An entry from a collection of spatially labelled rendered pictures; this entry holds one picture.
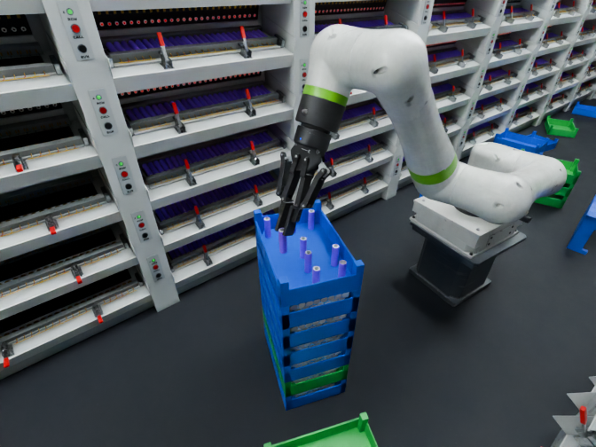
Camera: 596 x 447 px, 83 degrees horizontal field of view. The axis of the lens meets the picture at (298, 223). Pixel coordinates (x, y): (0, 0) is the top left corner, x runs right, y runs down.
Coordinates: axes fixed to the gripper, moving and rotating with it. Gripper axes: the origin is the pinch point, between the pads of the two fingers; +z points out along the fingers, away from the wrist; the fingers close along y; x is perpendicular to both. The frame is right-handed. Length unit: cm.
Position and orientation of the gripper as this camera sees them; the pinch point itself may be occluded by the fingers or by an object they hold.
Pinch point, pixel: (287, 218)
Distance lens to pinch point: 75.6
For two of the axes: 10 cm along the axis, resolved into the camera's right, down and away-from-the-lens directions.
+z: -2.9, 9.2, 2.8
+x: -6.2, 0.4, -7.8
